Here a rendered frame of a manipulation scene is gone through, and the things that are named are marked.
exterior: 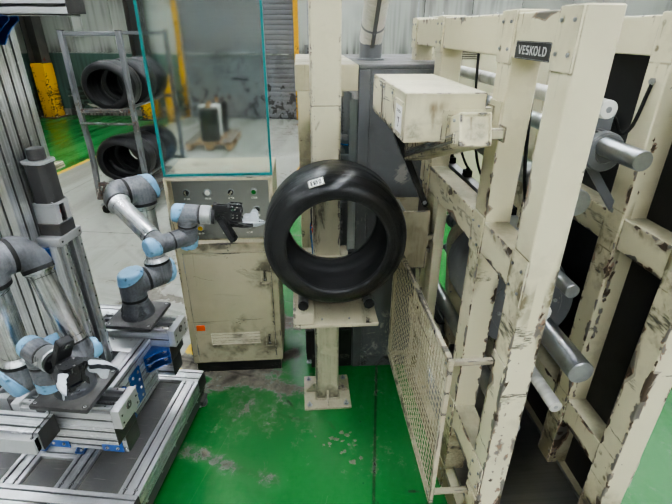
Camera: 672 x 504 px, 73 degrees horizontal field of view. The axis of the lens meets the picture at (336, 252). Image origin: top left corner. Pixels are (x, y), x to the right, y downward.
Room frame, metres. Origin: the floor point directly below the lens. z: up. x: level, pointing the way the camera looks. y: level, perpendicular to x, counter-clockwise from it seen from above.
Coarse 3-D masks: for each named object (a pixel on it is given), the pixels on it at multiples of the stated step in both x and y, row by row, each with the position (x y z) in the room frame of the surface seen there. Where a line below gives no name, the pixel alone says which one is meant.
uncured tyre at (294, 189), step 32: (288, 192) 1.61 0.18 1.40; (320, 192) 1.58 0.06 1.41; (352, 192) 1.59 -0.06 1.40; (384, 192) 1.63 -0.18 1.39; (288, 224) 1.57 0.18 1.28; (384, 224) 1.59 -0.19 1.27; (288, 256) 1.82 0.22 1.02; (352, 256) 1.87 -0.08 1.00; (384, 256) 1.62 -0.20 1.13; (320, 288) 1.59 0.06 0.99; (352, 288) 1.59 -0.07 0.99
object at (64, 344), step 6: (66, 336) 1.04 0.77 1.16; (54, 342) 1.02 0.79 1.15; (60, 342) 1.02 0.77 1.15; (66, 342) 1.02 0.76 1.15; (72, 342) 1.04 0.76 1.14; (54, 348) 1.02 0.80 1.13; (60, 348) 1.01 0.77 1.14; (66, 348) 1.02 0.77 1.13; (72, 348) 1.05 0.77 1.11; (54, 354) 1.02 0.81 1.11; (60, 354) 1.02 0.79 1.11; (66, 354) 1.04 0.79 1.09; (54, 360) 1.03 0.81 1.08
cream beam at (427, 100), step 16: (384, 80) 1.73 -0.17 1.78; (400, 80) 1.72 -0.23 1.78; (416, 80) 1.72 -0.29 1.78; (432, 80) 1.72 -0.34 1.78; (448, 80) 1.72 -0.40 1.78; (384, 96) 1.70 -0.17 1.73; (400, 96) 1.44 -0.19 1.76; (416, 96) 1.37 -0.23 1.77; (432, 96) 1.37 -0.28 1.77; (448, 96) 1.38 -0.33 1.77; (464, 96) 1.38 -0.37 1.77; (480, 96) 1.38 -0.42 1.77; (384, 112) 1.68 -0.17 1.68; (416, 112) 1.37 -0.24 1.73; (432, 112) 1.37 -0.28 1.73; (448, 112) 1.37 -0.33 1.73; (416, 128) 1.37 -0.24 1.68; (432, 128) 1.37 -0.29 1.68
